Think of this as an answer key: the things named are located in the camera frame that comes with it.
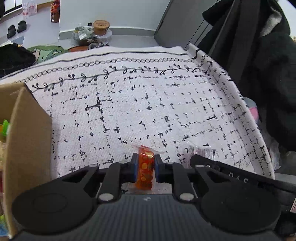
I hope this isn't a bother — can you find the right black slipper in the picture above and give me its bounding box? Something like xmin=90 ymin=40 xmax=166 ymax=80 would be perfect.
xmin=17 ymin=20 xmax=27 ymax=33

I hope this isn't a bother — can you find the green cartoon rug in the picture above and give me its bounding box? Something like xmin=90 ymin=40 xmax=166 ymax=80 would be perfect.
xmin=27 ymin=45 xmax=68 ymax=64

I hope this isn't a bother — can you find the black fleece blanket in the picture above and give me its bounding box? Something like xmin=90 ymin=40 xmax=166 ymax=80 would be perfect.
xmin=202 ymin=0 xmax=296 ymax=152

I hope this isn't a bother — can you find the black slipper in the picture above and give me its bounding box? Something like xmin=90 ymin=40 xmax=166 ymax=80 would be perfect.
xmin=6 ymin=25 xmax=16 ymax=39
xmin=17 ymin=20 xmax=27 ymax=33

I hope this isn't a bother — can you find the orange snack packet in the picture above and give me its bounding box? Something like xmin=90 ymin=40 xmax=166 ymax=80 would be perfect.
xmin=132 ymin=145 xmax=163 ymax=191

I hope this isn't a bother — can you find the black clothes pile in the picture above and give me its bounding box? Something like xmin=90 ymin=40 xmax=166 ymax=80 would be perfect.
xmin=0 ymin=43 xmax=36 ymax=77

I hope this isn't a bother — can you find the pink grey plush toy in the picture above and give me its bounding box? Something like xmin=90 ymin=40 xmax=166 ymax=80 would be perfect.
xmin=243 ymin=97 xmax=259 ymax=123

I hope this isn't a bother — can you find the red white snack packet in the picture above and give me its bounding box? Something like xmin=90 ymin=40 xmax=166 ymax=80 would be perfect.
xmin=189 ymin=145 xmax=216 ymax=161

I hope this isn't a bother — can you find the grey door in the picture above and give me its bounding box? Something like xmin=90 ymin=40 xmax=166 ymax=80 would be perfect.
xmin=154 ymin=1 xmax=217 ymax=49

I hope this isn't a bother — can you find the left black slipper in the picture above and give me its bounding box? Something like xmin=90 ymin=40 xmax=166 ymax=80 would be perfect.
xmin=6 ymin=25 xmax=16 ymax=39

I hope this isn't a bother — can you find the brown cardboard box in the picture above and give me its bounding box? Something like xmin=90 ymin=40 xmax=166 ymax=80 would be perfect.
xmin=1 ymin=83 xmax=52 ymax=237

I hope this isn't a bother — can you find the pink plastic bag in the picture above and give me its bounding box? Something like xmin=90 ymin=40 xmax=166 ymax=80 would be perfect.
xmin=22 ymin=1 xmax=38 ymax=17

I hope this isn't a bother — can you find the light green snack packet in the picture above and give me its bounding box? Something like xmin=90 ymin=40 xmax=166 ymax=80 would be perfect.
xmin=0 ymin=120 xmax=11 ymax=142

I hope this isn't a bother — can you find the white black patterned tablecloth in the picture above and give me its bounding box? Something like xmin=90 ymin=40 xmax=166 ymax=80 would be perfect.
xmin=1 ymin=47 xmax=274 ymax=178

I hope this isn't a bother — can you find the clear bag with items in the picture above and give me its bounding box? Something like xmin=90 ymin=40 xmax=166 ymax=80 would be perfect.
xmin=72 ymin=26 xmax=94 ymax=45

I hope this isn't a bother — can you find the red oil bottle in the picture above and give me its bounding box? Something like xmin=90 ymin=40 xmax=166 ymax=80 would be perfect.
xmin=50 ymin=0 xmax=60 ymax=23

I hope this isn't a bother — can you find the cork lid glass jar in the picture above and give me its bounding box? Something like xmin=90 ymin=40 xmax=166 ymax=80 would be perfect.
xmin=93 ymin=20 xmax=112 ymax=40

